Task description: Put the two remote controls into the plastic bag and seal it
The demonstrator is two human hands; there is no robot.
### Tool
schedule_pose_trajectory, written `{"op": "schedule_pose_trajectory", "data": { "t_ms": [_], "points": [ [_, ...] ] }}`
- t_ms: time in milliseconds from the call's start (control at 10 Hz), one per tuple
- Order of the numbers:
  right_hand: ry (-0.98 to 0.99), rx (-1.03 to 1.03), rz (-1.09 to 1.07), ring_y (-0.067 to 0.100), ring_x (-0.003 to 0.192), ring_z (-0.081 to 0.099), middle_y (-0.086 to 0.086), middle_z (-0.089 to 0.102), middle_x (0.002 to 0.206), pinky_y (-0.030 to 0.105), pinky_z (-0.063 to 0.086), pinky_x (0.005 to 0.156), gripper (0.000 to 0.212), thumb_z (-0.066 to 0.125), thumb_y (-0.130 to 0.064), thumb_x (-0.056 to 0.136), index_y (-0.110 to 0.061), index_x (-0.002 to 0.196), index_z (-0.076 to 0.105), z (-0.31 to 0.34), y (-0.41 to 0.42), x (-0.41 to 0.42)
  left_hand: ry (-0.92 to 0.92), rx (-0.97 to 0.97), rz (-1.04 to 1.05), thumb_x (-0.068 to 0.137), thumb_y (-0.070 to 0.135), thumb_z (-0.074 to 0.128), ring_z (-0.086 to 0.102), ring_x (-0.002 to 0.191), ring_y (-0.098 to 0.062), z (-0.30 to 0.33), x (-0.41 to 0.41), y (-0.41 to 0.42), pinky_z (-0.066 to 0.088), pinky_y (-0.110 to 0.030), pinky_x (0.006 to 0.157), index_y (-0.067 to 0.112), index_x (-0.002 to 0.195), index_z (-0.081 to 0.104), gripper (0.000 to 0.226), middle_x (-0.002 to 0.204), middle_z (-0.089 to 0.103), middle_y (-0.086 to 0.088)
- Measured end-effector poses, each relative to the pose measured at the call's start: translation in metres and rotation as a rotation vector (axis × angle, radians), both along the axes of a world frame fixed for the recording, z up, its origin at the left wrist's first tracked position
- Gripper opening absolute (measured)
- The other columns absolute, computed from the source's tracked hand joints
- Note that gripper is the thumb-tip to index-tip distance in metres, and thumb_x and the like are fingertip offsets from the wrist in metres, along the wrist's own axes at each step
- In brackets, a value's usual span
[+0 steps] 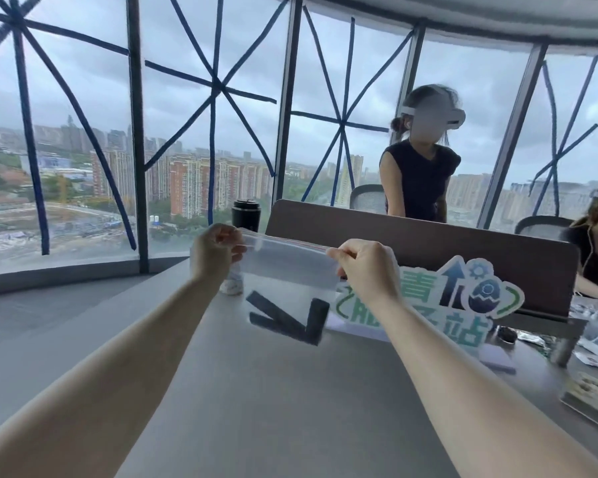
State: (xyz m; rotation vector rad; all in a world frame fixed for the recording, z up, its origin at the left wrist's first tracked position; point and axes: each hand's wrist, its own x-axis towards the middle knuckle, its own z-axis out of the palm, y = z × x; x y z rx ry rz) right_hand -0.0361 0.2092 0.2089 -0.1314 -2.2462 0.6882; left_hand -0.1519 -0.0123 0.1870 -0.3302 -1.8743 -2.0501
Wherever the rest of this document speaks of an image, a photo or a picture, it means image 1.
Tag dark window frame post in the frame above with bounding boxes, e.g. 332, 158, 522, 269
477, 43, 549, 230
390, 20, 427, 145
126, 0, 149, 274
270, 0, 304, 204

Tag grey mesh office chair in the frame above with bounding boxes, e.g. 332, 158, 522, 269
349, 184, 387, 215
514, 216, 575, 241

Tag person's left forearm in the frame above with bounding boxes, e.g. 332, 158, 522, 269
0, 274, 230, 478

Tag person's right hand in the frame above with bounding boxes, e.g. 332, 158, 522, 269
326, 239, 405, 307

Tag person's left hand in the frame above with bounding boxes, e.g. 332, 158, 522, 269
189, 224, 248, 287

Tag purple sticky note pad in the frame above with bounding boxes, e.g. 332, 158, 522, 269
473, 342, 517, 375

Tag clear plastic zip bag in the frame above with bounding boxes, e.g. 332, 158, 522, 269
235, 229, 344, 347

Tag black travel tumbler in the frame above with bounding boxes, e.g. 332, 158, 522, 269
231, 199, 262, 233

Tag person's right forearm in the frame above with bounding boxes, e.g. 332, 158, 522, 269
376, 292, 598, 478

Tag white earphone cable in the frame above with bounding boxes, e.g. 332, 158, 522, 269
579, 221, 595, 279

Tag green white cutout sign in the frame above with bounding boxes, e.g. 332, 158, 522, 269
329, 256, 525, 349

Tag blue window tape strips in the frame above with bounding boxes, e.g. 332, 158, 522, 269
0, 0, 598, 256

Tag brown desk divider panel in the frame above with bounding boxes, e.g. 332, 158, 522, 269
265, 199, 581, 322

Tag black flat strip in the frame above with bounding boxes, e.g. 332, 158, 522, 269
306, 299, 331, 345
246, 291, 305, 330
249, 313, 321, 346

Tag printed card in clear sleeve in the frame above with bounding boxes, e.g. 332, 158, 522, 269
559, 371, 598, 437

